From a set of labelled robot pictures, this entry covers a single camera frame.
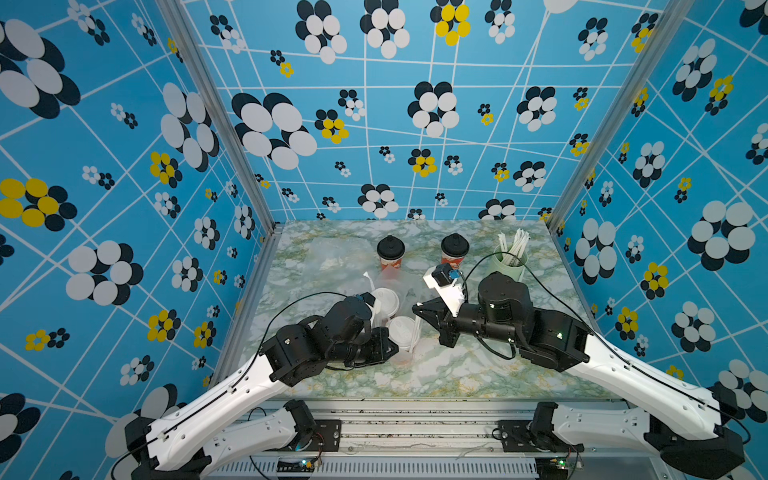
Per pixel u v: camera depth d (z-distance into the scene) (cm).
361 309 52
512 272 95
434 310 53
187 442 39
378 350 55
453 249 91
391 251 91
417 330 68
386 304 80
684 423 39
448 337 52
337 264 105
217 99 84
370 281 79
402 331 74
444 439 75
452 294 51
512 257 95
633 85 80
